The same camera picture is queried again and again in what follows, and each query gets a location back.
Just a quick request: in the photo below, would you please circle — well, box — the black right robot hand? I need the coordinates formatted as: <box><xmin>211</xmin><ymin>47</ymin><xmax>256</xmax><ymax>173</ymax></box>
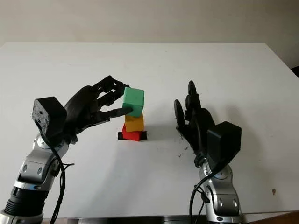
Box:
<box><xmin>174</xmin><ymin>80</ymin><xmax>219</xmax><ymax>168</ymax></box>

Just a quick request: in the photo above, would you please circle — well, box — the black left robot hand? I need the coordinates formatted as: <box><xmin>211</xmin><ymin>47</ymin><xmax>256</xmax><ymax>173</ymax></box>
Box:
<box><xmin>63</xmin><ymin>75</ymin><xmax>134</xmax><ymax>136</ymax></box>

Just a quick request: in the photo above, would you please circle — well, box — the yellow wooden block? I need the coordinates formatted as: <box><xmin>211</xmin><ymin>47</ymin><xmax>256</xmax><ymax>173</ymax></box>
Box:
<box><xmin>125</xmin><ymin>114</ymin><xmax>144</xmax><ymax>132</ymax></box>

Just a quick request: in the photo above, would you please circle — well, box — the green wooden block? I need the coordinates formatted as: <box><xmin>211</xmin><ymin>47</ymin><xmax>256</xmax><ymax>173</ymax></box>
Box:
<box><xmin>122</xmin><ymin>87</ymin><xmax>145</xmax><ymax>117</ymax></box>

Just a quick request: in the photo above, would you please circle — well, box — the red wooden block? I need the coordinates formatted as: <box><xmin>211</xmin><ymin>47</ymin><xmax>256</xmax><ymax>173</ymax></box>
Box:
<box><xmin>122</xmin><ymin>123</ymin><xmax>142</xmax><ymax>142</ymax></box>

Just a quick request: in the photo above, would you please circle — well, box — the black tape mark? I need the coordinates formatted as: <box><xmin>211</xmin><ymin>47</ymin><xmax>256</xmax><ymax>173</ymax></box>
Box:
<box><xmin>118</xmin><ymin>131</ymin><xmax>148</xmax><ymax>141</ymax></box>

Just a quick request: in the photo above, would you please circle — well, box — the dark grey robot torso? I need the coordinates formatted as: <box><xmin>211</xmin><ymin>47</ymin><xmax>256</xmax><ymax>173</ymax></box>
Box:
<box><xmin>67</xmin><ymin>216</ymin><xmax>208</xmax><ymax>224</ymax></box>

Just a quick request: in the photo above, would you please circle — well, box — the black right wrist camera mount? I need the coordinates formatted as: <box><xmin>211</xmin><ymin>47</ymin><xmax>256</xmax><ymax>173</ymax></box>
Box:
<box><xmin>206</xmin><ymin>121</ymin><xmax>242</xmax><ymax>168</ymax></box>

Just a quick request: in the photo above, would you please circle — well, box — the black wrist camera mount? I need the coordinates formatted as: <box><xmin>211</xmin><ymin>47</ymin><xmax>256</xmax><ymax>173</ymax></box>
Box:
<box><xmin>31</xmin><ymin>97</ymin><xmax>68</xmax><ymax>138</ymax></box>
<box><xmin>206</xmin><ymin>121</ymin><xmax>242</xmax><ymax>168</ymax></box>

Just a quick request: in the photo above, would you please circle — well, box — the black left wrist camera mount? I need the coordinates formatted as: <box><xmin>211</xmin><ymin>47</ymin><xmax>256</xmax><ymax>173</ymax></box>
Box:
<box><xmin>31</xmin><ymin>97</ymin><xmax>68</xmax><ymax>138</ymax></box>

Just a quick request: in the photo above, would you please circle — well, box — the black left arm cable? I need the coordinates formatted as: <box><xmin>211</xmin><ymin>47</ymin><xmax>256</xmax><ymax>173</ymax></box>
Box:
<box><xmin>44</xmin><ymin>135</ymin><xmax>75</xmax><ymax>224</ymax></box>

